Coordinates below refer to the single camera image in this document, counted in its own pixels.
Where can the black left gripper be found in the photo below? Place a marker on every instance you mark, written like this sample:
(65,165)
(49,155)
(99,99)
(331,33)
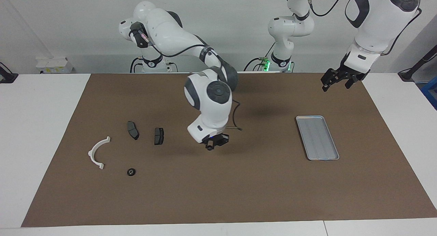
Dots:
(353,69)

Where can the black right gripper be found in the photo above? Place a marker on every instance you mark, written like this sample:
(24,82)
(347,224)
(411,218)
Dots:
(211,139)

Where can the small black bearing gear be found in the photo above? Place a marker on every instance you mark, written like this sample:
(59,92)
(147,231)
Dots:
(209,147)

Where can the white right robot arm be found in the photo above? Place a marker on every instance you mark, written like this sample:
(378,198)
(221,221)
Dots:
(208,109)

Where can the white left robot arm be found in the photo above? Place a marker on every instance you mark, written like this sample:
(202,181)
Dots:
(375,24)

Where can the silver metal tray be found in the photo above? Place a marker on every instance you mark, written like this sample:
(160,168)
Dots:
(317,138)

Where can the short dark brake pad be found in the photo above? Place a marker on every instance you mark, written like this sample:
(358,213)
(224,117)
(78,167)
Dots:
(159,136)

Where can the brown table mat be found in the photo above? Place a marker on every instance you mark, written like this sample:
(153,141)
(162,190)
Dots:
(239,195)

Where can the black clamp stand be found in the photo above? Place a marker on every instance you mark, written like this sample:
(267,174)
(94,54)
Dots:
(6,76)
(414,70)

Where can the long dark brake pad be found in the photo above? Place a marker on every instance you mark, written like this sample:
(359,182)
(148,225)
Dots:
(132,130)

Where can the blue crate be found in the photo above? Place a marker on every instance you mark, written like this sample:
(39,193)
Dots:
(431,92)

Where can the white box stack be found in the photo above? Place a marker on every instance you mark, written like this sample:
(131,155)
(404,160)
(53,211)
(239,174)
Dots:
(54,65)

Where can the white semicircular bracket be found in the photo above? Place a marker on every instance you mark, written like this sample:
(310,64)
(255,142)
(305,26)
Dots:
(93,150)

